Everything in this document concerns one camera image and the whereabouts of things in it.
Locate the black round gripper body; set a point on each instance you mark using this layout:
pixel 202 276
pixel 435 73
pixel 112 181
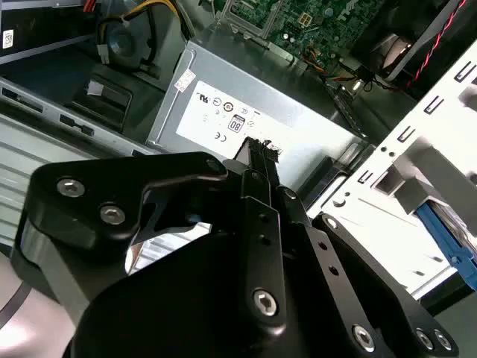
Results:
pixel 186 298

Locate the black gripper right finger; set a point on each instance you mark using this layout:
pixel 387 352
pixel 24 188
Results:
pixel 335 268

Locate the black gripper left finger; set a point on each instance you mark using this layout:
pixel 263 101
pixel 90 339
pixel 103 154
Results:
pixel 112 179

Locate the hard disk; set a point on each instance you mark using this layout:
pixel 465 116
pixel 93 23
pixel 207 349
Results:
pixel 443 242

